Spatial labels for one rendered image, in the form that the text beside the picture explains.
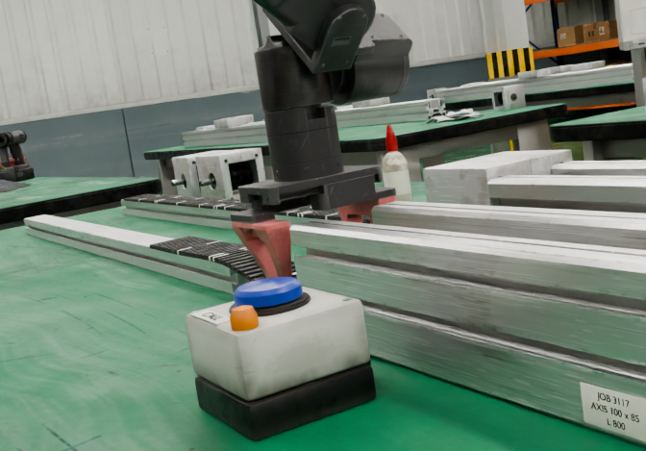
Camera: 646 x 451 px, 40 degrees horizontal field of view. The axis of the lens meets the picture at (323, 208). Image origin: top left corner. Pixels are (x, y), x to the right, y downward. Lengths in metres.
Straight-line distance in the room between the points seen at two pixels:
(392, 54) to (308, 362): 0.33
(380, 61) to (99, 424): 0.36
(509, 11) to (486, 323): 8.29
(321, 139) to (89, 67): 11.38
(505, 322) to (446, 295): 0.05
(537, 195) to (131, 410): 0.35
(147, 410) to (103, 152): 11.46
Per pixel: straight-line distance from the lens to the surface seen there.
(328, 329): 0.50
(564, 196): 0.70
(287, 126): 0.70
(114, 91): 12.11
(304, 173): 0.70
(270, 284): 0.52
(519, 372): 0.48
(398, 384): 0.55
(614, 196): 0.67
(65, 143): 11.89
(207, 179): 1.68
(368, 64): 0.73
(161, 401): 0.59
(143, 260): 1.11
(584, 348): 0.44
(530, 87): 5.52
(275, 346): 0.49
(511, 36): 8.73
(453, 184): 0.80
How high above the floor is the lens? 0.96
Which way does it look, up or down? 7 degrees down
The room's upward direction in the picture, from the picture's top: 9 degrees counter-clockwise
